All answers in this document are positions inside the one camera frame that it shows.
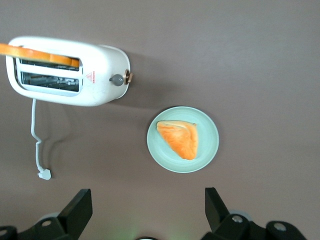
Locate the white two-slot toaster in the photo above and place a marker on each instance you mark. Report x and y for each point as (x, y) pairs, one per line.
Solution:
(102, 75)

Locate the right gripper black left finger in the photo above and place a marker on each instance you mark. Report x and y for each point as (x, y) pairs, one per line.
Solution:
(72, 215)

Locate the orange toast slice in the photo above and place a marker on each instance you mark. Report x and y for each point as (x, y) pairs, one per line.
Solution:
(37, 55)

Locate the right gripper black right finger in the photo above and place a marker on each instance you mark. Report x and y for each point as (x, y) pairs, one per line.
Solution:
(220, 217)

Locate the pale green round plate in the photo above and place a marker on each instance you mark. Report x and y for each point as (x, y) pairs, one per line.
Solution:
(207, 150)

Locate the triangular orange bread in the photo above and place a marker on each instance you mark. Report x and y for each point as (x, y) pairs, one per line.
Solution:
(181, 140)

